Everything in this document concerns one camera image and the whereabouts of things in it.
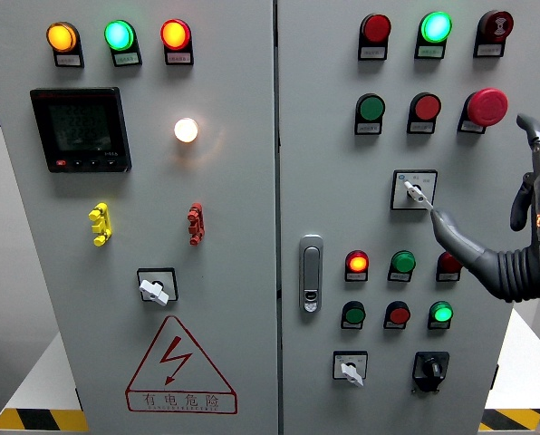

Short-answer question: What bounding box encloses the white-handled turn switch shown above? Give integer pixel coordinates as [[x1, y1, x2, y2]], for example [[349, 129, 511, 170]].
[[136, 267, 179, 307], [332, 350, 369, 388], [390, 169, 439, 212]]

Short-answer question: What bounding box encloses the small red push button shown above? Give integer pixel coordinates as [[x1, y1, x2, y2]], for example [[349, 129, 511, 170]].
[[385, 301, 411, 325], [437, 251, 464, 275]]

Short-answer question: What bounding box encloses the small green lit lamp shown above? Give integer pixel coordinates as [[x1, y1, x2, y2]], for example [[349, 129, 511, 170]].
[[429, 301, 454, 325]]

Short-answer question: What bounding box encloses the small green push button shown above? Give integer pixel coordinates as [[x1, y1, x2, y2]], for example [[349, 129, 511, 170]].
[[342, 301, 367, 325], [391, 250, 417, 275]]

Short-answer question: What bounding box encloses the black and yellow striped tape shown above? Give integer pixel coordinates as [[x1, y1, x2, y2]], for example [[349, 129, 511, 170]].
[[477, 408, 540, 431], [0, 408, 89, 433]]

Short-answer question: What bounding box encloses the small red lit lamp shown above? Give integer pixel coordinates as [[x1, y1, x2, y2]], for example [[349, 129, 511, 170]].
[[344, 250, 370, 275]]

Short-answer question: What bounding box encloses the large red stop button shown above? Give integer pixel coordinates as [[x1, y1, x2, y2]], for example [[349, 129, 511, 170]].
[[465, 87, 509, 128]]

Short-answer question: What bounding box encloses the large red push button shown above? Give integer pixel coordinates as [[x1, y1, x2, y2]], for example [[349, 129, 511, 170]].
[[410, 92, 442, 122]]

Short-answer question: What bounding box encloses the pale grey door with lock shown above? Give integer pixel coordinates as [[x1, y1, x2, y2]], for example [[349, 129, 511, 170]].
[[275, 0, 540, 435]]

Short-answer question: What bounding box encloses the silver door lock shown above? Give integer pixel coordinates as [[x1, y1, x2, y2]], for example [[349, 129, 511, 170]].
[[298, 234, 324, 314]]

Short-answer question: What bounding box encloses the large green push button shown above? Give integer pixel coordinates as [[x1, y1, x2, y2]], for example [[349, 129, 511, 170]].
[[357, 93, 386, 122]]

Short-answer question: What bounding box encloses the red buzzer with white symbol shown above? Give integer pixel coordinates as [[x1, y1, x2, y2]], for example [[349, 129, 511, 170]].
[[477, 9, 515, 42]]

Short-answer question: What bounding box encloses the large green indicator lamp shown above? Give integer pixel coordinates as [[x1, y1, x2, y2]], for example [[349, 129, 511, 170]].
[[419, 11, 453, 44], [103, 19, 137, 52]]

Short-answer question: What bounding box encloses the pale grey door with display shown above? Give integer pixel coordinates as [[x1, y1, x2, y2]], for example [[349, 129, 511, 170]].
[[0, 0, 280, 435]]

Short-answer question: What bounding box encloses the large dark red indicator lamp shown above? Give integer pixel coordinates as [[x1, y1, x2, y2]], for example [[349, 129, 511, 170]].
[[360, 13, 392, 44]]

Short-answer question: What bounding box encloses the red warning triangle sticker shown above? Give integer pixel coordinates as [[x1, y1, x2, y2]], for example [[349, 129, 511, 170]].
[[124, 315, 238, 415]]

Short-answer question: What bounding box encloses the white round lamp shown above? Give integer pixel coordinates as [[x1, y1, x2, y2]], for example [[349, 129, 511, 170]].
[[173, 117, 199, 144]]

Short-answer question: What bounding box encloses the large red lit indicator lamp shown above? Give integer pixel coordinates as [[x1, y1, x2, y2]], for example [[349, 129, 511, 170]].
[[159, 18, 192, 51]]

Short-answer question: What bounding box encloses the black digital display meter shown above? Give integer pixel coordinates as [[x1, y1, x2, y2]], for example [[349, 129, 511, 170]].
[[29, 87, 132, 174]]

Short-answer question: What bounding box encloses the yellow round indicator lamp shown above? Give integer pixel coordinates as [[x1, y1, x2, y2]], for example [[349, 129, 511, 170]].
[[45, 21, 80, 53]]

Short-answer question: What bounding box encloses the black-handled turn switch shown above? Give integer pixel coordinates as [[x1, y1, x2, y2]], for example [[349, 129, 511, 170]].
[[410, 351, 450, 394]]

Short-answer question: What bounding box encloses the white-handled turn switch, small plate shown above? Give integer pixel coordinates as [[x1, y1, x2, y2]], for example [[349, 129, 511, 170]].
[[332, 350, 369, 388]]

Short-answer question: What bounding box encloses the small red handle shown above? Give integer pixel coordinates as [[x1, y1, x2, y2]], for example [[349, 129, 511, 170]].
[[187, 202, 206, 247]]

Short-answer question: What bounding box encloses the white-handled turn switch, black-rimmed plate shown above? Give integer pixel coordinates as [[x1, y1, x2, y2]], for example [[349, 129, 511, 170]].
[[136, 267, 179, 307]]

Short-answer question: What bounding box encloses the small yellow handle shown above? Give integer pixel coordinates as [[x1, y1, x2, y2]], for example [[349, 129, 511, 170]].
[[88, 202, 113, 247]]

